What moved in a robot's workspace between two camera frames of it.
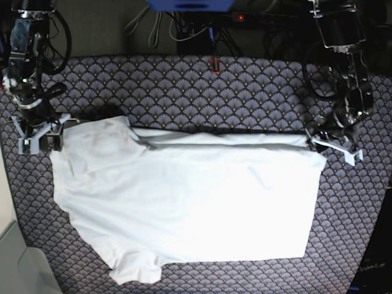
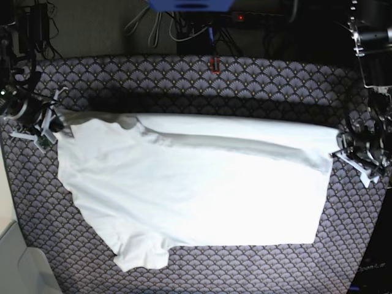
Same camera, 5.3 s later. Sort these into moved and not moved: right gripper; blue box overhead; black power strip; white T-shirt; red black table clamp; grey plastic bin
Moved: right gripper; white T-shirt
Not moved: grey plastic bin; blue box overhead; red black table clamp; black power strip
